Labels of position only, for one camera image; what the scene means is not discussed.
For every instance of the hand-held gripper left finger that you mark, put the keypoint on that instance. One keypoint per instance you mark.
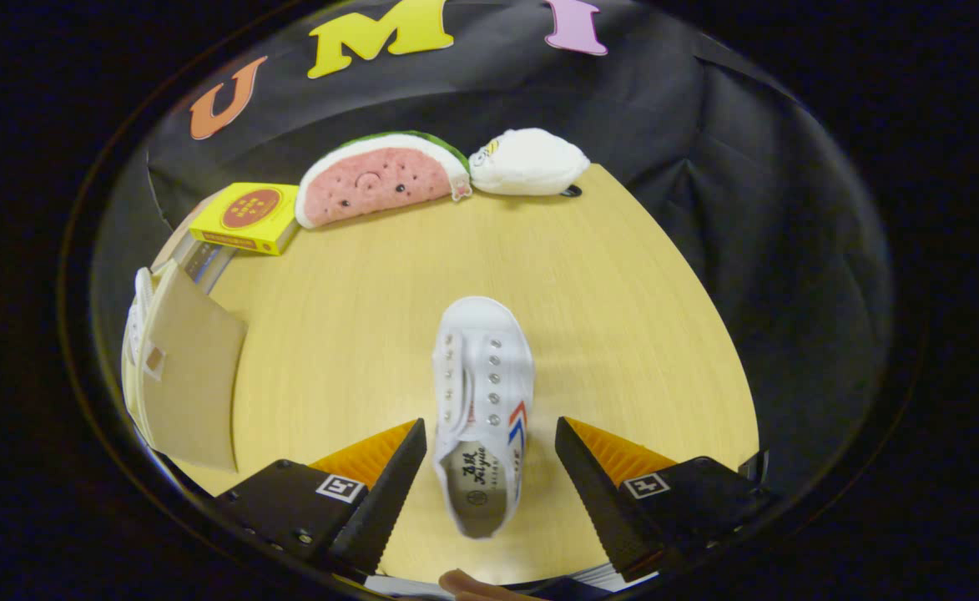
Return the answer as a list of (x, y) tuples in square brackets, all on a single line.
[(385, 509)]

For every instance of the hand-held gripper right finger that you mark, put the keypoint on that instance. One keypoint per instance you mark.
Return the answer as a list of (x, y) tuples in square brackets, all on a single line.
[(597, 509)]

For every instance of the white canvas shoe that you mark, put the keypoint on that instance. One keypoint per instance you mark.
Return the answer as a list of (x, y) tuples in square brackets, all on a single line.
[(481, 325), (140, 309)]

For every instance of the beige fabric storage box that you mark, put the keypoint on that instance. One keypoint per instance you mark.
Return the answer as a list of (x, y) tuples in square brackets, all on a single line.
[(197, 392)]

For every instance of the yellow box with red circle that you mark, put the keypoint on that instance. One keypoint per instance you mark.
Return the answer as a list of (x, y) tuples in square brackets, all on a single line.
[(247, 209)]

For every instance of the watermelon slice plush toy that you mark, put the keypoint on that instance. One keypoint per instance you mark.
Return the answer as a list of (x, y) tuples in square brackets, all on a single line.
[(372, 179)]

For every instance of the white plush toy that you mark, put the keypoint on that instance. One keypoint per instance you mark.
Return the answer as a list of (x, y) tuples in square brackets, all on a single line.
[(531, 163)]

